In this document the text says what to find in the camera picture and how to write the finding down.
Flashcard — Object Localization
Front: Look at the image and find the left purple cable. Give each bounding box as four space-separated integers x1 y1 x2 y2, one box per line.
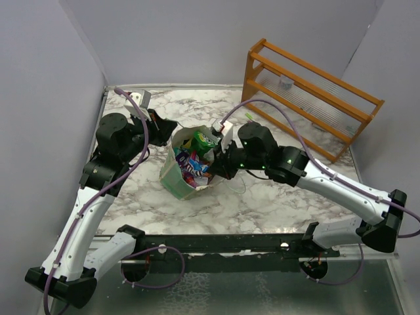
42 87 158 315

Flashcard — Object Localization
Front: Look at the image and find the orange wooden shelf rack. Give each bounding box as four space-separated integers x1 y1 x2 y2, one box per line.
241 39 384 163

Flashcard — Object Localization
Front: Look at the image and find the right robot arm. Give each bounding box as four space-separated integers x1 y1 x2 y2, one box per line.
209 122 406 257

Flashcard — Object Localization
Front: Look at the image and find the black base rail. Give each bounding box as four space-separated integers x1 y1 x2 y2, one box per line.
123 233 339 274

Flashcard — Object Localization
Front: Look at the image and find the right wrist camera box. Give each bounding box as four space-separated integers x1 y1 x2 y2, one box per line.
211 119 234 153

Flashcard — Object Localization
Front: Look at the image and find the purple snack packet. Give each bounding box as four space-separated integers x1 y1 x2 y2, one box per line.
175 151 210 177

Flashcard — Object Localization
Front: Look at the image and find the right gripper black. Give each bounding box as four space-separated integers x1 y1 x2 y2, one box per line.
207 136 266 181

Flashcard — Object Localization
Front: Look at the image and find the green snack packet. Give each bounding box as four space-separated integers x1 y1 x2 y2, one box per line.
182 131 217 158

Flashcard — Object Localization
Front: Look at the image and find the green printed paper bag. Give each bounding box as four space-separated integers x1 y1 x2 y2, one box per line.
159 125 225 200

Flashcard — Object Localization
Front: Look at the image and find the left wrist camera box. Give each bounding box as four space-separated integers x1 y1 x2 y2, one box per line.
124 90 151 121

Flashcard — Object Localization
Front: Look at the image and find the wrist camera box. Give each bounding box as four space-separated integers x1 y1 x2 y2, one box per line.
211 119 234 153
124 90 151 121

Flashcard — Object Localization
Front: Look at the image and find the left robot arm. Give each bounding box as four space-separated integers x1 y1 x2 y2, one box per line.
25 110 177 308

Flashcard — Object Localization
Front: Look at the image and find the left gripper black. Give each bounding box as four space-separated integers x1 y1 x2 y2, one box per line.
121 108 179 163

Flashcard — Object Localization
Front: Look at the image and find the small item on shelf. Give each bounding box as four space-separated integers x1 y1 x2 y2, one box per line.
279 76 294 91

